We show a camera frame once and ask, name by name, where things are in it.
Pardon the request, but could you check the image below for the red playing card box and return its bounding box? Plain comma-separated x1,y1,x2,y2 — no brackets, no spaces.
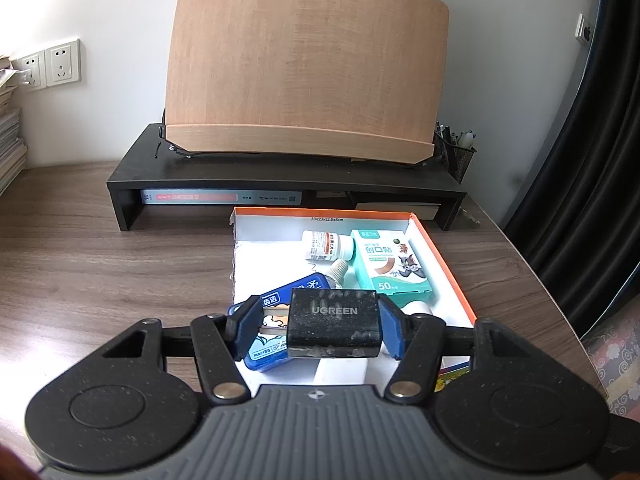
437,357,473,391

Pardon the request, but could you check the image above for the dark curtain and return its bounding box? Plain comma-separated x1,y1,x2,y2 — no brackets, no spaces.
502,0,640,341

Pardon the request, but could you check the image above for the teal bandage box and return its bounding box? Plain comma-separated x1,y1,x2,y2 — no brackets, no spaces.
349,228,433,306

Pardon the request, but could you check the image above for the stack of books and papers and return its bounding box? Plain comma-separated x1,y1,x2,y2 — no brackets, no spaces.
0,55,28,196

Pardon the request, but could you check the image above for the patterned grey cloth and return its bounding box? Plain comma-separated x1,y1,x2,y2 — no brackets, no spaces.
582,305,640,416

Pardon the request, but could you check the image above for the black charger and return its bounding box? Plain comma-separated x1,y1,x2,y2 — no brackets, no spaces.
257,287,383,361

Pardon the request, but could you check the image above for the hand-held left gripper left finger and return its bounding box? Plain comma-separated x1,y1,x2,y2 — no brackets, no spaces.
100,296,263,405

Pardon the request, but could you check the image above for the wooden book stand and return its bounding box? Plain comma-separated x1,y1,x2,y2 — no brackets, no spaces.
160,0,453,167

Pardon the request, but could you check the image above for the book with red spine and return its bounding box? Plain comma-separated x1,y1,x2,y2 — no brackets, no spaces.
140,189,304,206

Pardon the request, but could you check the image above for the clear bottle with white cap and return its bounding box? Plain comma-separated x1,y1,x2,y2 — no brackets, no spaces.
315,259,361,292

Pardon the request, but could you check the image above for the blue floss box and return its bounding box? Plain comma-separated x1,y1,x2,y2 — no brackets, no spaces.
227,274,333,373

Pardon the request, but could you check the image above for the orange and white cardboard tray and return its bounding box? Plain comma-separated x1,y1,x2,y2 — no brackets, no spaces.
229,205,479,391

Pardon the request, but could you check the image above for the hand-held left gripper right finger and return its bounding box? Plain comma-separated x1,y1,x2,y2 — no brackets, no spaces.
377,296,536,405

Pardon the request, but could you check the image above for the white wall socket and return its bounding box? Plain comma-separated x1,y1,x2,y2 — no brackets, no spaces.
44,37,82,87
12,52,48,92

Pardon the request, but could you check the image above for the black monitor riser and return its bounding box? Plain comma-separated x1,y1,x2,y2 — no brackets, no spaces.
106,122,466,232

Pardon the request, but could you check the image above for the black mesh pen holder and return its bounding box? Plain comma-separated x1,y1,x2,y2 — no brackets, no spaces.
434,121,478,184

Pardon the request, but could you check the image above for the white pill bottle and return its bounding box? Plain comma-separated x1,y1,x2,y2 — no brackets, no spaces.
301,229,356,264

